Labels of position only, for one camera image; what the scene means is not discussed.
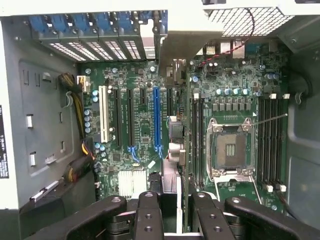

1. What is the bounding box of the black RAM slot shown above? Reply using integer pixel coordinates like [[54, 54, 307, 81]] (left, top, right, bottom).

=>
[[258, 96, 266, 192], [198, 92, 206, 189], [264, 96, 273, 193], [277, 94, 291, 193], [271, 94, 279, 193]]

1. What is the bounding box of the vented metal slot cover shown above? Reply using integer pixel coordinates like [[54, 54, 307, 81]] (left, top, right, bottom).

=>
[[84, 40, 121, 61], [47, 41, 87, 62], [122, 39, 146, 60], [103, 39, 134, 61], [66, 41, 105, 62]]

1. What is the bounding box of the long black expansion slot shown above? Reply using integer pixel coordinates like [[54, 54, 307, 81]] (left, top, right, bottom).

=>
[[113, 87, 124, 149], [125, 87, 140, 162], [165, 87, 174, 116]]

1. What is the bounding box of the red black twisted wire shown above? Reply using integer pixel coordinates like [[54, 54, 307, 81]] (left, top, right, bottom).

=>
[[198, 7, 256, 69]]

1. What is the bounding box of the green motherboard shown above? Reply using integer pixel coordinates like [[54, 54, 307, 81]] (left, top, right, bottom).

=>
[[77, 39, 291, 218]]

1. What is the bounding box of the blue expansion slot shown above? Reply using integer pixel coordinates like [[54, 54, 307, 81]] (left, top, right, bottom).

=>
[[152, 86, 165, 160]]

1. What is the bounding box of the blue slot clip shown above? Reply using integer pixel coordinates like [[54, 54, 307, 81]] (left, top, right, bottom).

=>
[[95, 12, 114, 37], [116, 11, 138, 37], [28, 14, 50, 39], [71, 13, 91, 38], [50, 13, 70, 38]]

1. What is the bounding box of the CPU socket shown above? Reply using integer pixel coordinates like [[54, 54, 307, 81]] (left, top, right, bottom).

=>
[[206, 116, 257, 181]]

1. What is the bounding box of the black power supply label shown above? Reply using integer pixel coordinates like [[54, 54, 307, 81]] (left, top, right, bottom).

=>
[[0, 104, 10, 180]]

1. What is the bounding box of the black plastic shroud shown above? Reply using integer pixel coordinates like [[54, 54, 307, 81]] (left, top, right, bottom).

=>
[[19, 172, 97, 221]]

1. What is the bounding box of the white power connector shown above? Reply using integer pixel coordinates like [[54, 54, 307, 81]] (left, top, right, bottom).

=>
[[76, 74, 91, 94]]

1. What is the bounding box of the yellow black power cable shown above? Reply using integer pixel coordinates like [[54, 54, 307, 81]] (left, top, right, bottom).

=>
[[58, 72, 97, 185]]

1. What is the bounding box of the thin metal locking lever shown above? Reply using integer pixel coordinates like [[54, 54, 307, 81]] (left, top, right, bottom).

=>
[[251, 113, 289, 126]]

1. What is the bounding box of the thick black cable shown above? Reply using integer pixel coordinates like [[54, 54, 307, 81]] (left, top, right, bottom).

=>
[[287, 69, 314, 106]]

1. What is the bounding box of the white expansion slot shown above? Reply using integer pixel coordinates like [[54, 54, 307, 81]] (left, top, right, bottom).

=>
[[98, 84, 111, 144]]

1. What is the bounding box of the open grey PC case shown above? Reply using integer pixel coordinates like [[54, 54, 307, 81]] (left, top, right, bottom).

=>
[[0, 0, 320, 222]]

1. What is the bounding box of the silver finned heat sink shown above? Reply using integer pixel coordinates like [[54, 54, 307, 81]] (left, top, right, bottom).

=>
[[117, 169, 148, 199]]

